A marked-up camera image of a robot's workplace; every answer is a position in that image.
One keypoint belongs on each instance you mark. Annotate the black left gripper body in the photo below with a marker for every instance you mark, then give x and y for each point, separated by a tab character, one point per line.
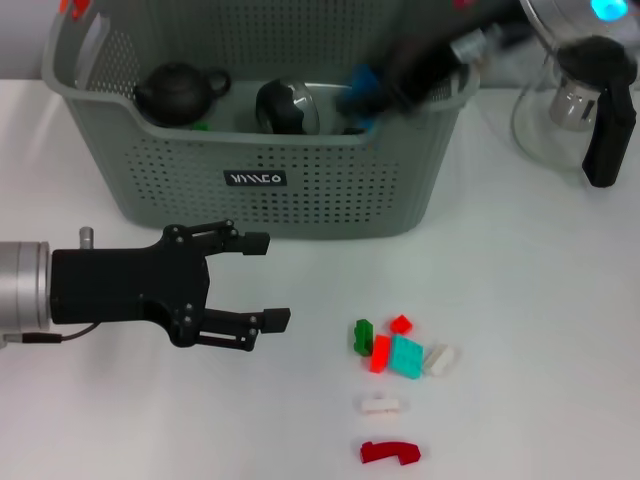
125	285

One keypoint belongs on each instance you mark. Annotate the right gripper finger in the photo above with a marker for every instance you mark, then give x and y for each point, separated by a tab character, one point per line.
360	107

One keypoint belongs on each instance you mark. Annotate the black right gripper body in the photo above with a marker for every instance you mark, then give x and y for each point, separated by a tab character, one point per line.
425	70

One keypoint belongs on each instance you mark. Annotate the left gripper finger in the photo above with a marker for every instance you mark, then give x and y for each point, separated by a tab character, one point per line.
270	320
250	243

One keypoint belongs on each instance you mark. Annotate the blue square toy brick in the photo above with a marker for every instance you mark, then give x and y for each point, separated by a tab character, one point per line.
364	80

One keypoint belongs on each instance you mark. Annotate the green toy brick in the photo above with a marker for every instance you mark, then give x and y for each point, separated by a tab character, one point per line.
201	126
362	337

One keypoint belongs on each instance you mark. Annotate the teal toy brick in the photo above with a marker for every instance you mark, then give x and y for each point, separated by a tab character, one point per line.
406	357

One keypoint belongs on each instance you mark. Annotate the white toy brick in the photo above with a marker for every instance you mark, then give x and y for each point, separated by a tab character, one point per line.
440	360
380	405

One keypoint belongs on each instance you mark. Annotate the grey perforated storage bin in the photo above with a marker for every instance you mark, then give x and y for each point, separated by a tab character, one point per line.
200	165

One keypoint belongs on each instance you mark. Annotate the long orange-red toy brick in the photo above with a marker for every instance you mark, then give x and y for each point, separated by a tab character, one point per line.
380	355

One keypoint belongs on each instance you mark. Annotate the small red toy brick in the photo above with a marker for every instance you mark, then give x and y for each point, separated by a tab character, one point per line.
401	325

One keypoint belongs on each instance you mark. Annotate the black clay teapot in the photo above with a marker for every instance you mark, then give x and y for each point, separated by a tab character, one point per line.
175	95

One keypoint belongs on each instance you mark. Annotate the dark red curved brick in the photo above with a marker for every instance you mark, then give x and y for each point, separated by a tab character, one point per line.
390	452

